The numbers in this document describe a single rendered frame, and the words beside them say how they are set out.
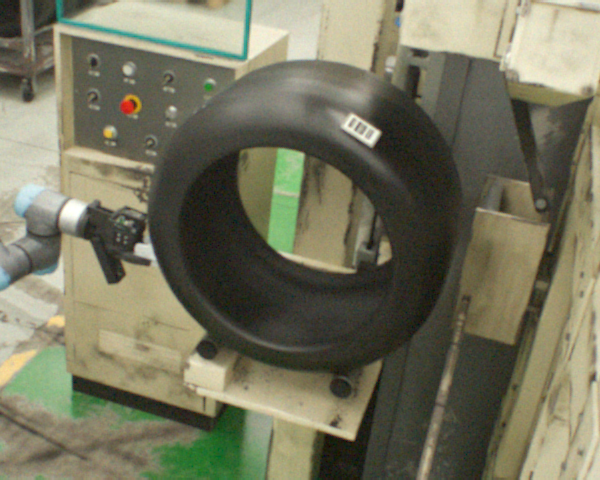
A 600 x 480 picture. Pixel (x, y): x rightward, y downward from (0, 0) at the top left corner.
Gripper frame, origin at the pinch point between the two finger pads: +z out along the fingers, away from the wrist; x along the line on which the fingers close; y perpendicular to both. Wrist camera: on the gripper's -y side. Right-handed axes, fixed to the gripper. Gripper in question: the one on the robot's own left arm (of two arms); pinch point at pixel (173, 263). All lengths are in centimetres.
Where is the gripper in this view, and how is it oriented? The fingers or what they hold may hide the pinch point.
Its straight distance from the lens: 170.3
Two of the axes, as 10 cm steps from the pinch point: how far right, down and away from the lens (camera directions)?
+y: 2.2, -8.4, -5.0
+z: 9.3, 3.4, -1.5
